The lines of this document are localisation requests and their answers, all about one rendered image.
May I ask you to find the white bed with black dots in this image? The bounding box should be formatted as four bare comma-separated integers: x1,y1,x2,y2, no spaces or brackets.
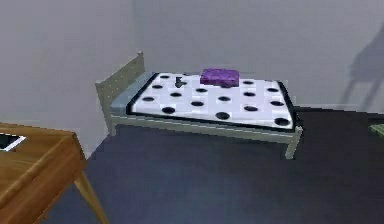
94,50,304,161

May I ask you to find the small dark grey object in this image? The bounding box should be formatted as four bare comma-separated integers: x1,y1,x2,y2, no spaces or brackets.
174,76,188,89

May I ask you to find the purple pillow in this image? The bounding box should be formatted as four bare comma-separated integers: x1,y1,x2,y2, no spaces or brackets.
199,68,241,88

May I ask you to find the brown wooden table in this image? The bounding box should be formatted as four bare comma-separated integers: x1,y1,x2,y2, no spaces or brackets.
0,121,111,224

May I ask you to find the black tablet with white edge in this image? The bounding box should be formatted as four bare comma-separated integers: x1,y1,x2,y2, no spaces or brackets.
0,132,27,153

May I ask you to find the green striped object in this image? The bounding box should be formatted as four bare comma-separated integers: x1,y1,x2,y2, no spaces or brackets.
368,123,384,138

